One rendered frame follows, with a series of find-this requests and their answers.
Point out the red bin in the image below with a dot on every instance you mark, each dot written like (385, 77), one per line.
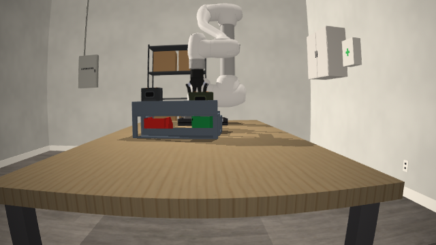
(158, 123)

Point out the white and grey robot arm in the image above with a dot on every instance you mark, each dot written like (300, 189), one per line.
(227, 91)

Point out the green bin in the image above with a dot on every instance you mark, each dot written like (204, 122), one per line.
(202, 121)

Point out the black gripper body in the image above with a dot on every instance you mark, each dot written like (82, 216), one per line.
(196, 75)

